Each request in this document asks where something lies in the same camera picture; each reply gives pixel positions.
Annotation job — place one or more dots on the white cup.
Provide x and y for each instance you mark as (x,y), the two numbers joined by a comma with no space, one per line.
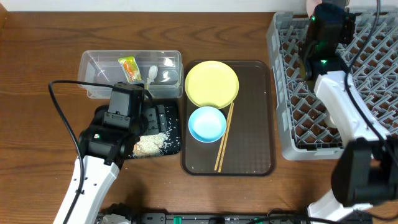
(329,121)

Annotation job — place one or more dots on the black tray bin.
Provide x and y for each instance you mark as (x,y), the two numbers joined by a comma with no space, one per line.
(174,137)

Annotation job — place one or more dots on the clear plastic bin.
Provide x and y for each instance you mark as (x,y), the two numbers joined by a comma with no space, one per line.
(102,66)

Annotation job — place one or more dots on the blue bowl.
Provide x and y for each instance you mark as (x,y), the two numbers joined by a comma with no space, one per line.
(207,124)

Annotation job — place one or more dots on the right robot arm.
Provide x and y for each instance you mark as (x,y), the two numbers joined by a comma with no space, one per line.
(366,173)

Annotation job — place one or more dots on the rice food waste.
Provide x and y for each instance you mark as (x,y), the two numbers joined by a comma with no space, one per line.
(157,139)

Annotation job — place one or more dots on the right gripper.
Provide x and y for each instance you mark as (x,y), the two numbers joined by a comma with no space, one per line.
(306,70)

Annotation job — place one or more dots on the grey dishwasher rack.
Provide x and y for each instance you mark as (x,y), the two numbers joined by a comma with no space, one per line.
(300,115)

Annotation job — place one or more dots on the white tissue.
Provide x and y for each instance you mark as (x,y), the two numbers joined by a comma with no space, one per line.
(152,74)

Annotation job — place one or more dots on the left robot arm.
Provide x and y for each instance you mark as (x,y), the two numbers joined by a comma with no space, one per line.
(92,177)

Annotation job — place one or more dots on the brown serving tray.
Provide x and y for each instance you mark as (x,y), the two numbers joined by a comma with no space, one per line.
(250,147)

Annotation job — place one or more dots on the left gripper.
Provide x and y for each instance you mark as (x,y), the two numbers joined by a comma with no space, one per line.
(160,119)

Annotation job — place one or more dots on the wooden chopstick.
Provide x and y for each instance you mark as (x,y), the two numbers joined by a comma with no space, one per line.
(225,146)
(221,146)

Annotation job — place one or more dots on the green snack wrapper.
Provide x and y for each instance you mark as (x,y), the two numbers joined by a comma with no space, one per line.
(130,68)

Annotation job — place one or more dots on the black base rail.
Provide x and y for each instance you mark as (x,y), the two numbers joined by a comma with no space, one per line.
(121,213)

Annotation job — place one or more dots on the yellow plate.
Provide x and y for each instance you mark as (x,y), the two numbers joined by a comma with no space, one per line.
(211,83)

